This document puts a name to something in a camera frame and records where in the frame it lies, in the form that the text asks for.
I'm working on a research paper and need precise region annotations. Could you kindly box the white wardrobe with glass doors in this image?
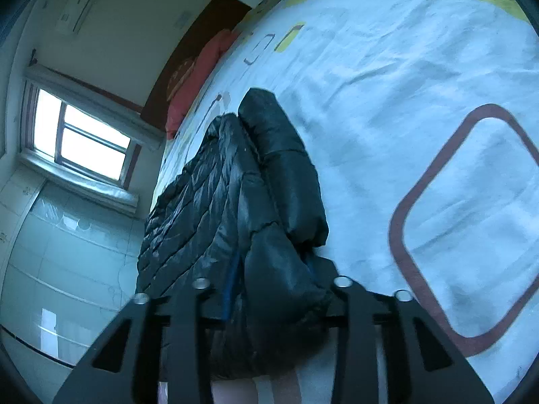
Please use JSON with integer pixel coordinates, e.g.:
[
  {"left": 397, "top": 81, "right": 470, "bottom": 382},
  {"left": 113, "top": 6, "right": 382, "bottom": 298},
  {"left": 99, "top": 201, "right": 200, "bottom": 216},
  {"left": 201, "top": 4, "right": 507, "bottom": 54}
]
[{"left": 1, "top": 165, "right": 144, "bottom": 403}]

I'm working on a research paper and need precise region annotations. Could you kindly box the black puffer down jacket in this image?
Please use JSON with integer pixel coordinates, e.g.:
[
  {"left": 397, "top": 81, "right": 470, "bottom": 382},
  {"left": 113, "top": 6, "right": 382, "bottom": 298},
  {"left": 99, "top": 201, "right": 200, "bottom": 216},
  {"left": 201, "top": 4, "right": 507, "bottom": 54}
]
[{"left": 136, "top": 89, "right": 331, "bottom": 379}]

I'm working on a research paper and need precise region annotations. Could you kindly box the white wall socket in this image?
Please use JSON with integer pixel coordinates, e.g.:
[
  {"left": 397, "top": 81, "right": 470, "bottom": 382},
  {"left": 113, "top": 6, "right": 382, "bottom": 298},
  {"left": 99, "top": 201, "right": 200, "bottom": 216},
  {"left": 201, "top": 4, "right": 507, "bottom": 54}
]
[{"left": 175, "top": 10, "right": 193, "bottom": 30}]

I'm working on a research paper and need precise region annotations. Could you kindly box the white patterned bed sheet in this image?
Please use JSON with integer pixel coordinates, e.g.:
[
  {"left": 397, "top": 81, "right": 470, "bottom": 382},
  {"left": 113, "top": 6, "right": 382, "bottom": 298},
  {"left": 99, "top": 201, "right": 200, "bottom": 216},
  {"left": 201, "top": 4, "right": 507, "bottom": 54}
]
[{"left": 155, "top": 0, "right": 538, "bottom": 403}]

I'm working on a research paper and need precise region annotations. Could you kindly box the red pillow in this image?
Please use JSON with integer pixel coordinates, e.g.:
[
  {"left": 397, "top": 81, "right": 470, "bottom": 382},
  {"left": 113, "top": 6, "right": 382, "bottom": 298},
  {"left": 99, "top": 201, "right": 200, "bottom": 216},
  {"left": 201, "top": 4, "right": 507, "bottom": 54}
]
[{"left": 165, "top": 29, "right": 239, "bottom": 140}]

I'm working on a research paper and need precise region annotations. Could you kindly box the wooden framed window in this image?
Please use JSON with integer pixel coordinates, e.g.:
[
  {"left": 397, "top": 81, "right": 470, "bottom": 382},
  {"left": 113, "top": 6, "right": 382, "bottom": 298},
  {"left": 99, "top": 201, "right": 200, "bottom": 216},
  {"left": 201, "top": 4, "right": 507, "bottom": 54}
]
[{"left": 21, "top": 82, "right": 141, "bottom": 189}]

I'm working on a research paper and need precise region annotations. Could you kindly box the dark wooden headboard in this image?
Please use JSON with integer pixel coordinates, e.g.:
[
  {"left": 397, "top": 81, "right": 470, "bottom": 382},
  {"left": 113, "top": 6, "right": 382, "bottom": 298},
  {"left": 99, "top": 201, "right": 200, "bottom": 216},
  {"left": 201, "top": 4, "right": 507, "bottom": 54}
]
[{"left": 141, "top": 0, "right": 250, "bottom": 131}]

